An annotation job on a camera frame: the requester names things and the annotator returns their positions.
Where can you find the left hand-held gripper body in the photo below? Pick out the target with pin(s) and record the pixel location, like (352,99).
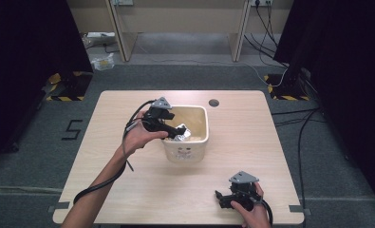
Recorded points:
(156,118)

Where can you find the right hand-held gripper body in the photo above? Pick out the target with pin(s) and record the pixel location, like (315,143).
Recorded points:
(243,191)

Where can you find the cream square bin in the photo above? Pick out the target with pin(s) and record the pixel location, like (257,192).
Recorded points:
(184,152)

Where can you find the black curtain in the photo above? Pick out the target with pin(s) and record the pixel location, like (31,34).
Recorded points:
(346,79)
(23,63)

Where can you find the light wooden desk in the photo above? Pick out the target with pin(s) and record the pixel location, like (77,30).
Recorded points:
(182,15)

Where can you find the white power strip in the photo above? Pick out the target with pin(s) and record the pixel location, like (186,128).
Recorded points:
(100,34)

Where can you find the clear plastic bag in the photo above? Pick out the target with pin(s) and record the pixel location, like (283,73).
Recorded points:
(103,62)

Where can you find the person's right hand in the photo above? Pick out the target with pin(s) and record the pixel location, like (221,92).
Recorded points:
(254,218)

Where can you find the wall socket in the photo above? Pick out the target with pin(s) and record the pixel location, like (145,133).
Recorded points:
(261,2)
(122,2)

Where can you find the person's left hand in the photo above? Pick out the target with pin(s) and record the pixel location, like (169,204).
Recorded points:
(137,136)

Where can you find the stand base with hazard tape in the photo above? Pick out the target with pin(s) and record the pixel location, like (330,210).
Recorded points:
(286,90)
(71,90)

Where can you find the grey tape strip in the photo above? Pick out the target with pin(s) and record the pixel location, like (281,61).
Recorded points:
(299,209)
(59,206)

